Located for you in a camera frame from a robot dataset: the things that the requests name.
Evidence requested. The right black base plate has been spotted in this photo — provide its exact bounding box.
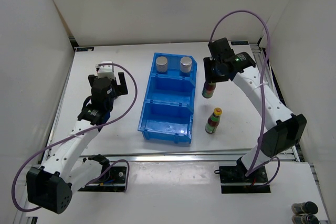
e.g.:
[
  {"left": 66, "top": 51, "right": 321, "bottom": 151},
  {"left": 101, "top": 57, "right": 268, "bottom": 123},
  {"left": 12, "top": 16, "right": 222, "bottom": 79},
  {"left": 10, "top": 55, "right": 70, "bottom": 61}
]
[{"left": 214, "top": 165, "right": 271, "bottom": 194}]

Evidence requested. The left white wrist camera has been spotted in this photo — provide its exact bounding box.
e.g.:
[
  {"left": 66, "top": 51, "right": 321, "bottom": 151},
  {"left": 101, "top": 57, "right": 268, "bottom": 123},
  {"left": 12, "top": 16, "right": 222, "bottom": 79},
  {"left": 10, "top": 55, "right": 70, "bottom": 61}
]
[{"left": 96, "top": 61, "right": 115, "bottom": 80}]

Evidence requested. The yellow-cap sauce bottle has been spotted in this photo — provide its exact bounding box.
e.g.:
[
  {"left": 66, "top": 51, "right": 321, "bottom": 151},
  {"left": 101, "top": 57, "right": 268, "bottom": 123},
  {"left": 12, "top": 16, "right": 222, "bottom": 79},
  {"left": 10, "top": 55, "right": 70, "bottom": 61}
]
[
  {"left": 202, "top": 82, "right": 216, "bottom": 99},
  {"left": 205, "top": 108, "right": 222, "bottom": 134}
]

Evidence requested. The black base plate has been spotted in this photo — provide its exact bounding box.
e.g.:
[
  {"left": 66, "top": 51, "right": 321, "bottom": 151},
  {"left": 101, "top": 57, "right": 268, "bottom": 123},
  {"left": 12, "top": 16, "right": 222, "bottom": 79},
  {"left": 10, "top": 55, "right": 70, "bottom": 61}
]
[
  {"left": 214, "top": 165, "right": 271, "bottom": 194},
  {"left": 79, "top": 166, "right": 128, "bottom": 193}
]

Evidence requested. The blue-label shaker can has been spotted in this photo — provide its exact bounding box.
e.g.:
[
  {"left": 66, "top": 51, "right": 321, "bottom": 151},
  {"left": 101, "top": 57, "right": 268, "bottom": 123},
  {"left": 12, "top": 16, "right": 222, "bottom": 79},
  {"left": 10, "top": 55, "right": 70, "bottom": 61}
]
[
  {"left": 180, "top": 56, "right": 193, "bottom": 74},
  {"left": 155, "top": 56, "right": 168, "bottom": 73}
]

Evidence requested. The blue three-compartment plastic bin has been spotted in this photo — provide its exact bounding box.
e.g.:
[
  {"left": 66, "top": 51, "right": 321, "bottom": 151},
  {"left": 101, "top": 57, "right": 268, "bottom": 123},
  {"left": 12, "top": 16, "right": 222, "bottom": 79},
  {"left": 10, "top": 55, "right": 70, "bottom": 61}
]
[{"left": 138, "top": 52, "right": 197, "bottom": 144}]

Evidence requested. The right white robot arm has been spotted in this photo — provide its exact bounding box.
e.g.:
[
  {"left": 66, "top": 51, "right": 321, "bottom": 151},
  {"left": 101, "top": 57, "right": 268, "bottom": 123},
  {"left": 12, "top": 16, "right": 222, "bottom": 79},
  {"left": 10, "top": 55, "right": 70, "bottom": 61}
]
[{"left": 203, "top": 38, "right": 307, "bottom": 182}]

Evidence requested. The dark corner bottle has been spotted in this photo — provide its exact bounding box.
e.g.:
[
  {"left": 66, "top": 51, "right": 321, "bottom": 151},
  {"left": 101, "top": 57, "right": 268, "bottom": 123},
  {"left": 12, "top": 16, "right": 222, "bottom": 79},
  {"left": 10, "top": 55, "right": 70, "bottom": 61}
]
[
  {"left": 291, "top": 214, "right": 319, "bottom": 224},
  {"left": 291, "top": 201, "right": 319, "bottom": 215}
]

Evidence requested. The lower dark corner bottle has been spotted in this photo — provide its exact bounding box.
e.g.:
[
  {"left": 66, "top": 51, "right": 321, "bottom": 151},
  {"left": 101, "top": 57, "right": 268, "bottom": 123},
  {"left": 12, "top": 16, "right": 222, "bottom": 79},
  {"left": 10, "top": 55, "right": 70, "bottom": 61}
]
[{"left": 291, "top": 214, "right": 319, "bottom": 224}]

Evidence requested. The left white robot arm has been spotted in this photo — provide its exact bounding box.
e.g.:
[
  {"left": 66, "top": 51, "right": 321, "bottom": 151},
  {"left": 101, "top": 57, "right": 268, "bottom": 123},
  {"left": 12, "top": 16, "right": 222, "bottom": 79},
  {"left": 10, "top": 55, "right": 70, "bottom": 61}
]
[{"left": 26, "top": 72, "right": 128, "bottom": 214}]

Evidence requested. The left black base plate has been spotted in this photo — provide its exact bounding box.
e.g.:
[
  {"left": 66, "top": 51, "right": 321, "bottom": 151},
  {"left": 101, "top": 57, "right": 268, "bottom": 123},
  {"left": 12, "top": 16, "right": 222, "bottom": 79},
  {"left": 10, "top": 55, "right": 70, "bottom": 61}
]
[{"left": 79, "top": 166, "right": 128, "bottom": 193}]

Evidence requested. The aluminium frame rail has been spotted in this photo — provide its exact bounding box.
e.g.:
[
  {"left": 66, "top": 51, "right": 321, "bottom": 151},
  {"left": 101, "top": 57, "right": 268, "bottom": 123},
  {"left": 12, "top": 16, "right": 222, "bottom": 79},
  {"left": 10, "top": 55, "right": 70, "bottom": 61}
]
[{"left": 39, "top": 40, "right": 301, "bottom": 163}]

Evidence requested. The upper dark corner bottle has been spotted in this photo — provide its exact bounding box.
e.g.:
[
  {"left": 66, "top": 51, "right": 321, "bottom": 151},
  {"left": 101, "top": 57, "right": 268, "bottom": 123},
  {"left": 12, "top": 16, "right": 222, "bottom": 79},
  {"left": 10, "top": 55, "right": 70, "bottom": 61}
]
[{"left": 291, "top": 201, "right": 319, "bottom": 215}]

